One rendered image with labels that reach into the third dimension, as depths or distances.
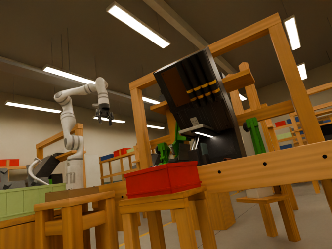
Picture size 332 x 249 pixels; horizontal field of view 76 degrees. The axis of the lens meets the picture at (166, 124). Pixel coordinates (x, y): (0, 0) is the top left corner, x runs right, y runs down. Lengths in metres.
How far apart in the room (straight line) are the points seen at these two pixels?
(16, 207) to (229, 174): 1.25
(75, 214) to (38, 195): 0.48
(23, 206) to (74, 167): 0.40
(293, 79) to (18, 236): 2.01
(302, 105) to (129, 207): 1.31
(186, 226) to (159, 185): 0.19
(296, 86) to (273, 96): 9.99
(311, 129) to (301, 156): 0.64
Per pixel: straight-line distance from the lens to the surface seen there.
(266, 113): 1.81
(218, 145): 1.55
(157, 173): 0.93
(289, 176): 1.08
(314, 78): 11.76
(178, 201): 0.88
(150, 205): 0.95
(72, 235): 1.24
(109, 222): 1.40
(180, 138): 1.49
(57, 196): 1.34
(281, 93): 11.72
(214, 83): 1.26
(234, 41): 1.97
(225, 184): 1.13
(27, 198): 1.64
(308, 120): 1.71
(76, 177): 1.40
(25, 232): 1.61
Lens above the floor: 0.85
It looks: 15 degrees up
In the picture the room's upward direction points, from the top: 10 degrees counter-clockwise
